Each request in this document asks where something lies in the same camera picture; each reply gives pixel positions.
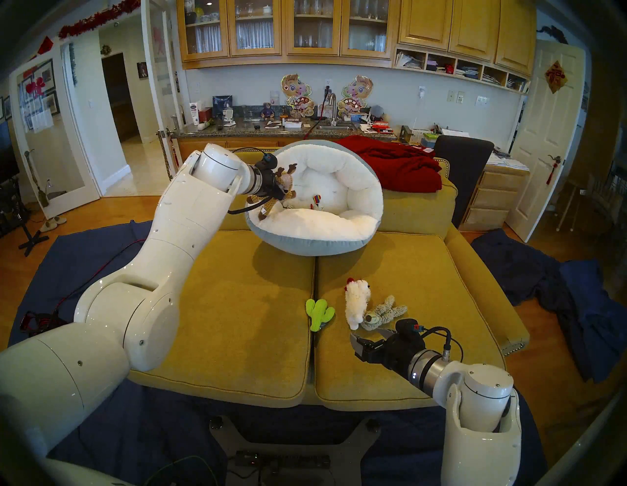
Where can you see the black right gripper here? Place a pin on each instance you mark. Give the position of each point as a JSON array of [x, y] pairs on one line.
[[399, 352]]

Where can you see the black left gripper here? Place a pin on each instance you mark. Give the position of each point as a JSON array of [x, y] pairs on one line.
[[267, 179]]

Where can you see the brown reindeer plush toy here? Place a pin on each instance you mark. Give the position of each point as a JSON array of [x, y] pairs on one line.
[[286, 183]]

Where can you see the white lamb plush rainbow feet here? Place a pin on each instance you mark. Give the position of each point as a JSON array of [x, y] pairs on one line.
[[316, 200]]

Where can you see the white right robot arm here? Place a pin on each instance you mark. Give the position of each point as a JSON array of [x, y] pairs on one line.
[[485, 441]]

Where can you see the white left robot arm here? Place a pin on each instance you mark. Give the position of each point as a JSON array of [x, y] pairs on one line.
[[161, 255]]

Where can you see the white grey round dog bed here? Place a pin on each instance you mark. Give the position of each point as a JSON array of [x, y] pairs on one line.
[[333, 225]]

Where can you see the beige grey plush toy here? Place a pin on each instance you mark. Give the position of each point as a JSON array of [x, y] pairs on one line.
[[387, 313]]

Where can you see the white fluffy plush toy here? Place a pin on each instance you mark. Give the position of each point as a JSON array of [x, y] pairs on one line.
[[357, 303]]

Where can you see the granite counter wooden base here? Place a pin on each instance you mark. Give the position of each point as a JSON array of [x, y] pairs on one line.
[[245, 128]]

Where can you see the yellow sofa seat cushion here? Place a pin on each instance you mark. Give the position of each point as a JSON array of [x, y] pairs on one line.
[[338, 387], [254, 352]]

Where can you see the green cactus plush toy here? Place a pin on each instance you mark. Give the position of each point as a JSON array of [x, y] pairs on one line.
[[318, 313]]

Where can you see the small purple teddy bear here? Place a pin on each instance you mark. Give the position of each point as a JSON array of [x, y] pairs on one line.
[[267, 110]]

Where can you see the dark blue box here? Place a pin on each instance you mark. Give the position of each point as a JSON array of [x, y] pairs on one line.
[[222, 104]]

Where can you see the metal sink faucet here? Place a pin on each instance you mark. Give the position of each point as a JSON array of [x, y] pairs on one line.
[[335, 110]]

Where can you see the white lotion tube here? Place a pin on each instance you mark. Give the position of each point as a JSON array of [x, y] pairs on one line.
[[194, 113]]

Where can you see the yellow fabric sofa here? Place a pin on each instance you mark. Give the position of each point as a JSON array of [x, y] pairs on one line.
[[472, 274]]

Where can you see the red blanket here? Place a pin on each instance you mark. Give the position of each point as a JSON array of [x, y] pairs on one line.
[[401, 166]]

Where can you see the white open glass door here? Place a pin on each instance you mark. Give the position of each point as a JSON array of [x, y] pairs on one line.
[[159, 73]]

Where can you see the dark navy crumpled cloth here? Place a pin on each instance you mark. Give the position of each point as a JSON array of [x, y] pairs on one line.
[[509, 264]]

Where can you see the dark framed hallway picture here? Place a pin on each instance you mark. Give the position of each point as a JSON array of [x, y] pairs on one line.
[[142, 70]]

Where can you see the wooden drawer cabinet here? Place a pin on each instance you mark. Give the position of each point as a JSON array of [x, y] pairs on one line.
[[492, 198]]

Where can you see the dark grey office chair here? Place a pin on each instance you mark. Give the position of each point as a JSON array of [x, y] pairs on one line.
[[463, 166]]

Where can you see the white glass french door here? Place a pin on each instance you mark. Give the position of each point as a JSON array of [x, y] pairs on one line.
[[59, 166]]

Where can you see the blue crumpled cloth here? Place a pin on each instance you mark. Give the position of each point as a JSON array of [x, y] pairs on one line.
[[592, 313]]

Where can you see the wooden cubby shelf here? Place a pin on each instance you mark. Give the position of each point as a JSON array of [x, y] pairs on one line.
[[458, 68]]

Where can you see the navy floor blanket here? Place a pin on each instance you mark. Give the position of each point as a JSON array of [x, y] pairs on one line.
[[171, 431]]

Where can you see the paper stack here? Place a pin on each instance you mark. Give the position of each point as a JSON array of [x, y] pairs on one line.
[[507, 162]]

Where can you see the red tinsel garland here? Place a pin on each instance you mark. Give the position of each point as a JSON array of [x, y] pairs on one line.
[[95, 19]]

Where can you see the black floor stand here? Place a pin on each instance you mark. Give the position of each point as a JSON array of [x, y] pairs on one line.
[[28, 240]]

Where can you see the red flower door decoration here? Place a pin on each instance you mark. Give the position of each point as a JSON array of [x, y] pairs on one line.
[[35, 87]]

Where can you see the white panel door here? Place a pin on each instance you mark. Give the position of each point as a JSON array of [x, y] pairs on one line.
[[546, 147]]

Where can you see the black flat television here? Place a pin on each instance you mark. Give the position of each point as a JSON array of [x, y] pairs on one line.
[[6, 157]]

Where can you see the red diamond door ornament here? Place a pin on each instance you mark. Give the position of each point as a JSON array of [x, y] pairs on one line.
[[556, 77]]

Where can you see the cartoon child wall cutout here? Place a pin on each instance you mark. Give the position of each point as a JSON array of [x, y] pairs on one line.
[[296, 94], [356, 93]]

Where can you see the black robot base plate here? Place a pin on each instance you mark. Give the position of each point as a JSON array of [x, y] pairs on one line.
[[230, 438]]

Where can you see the wooden wall cabinets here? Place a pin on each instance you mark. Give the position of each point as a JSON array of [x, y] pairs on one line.
[[431, 22]]

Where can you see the black wall ornament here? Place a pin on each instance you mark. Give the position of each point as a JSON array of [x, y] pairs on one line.
[[552, 33]]

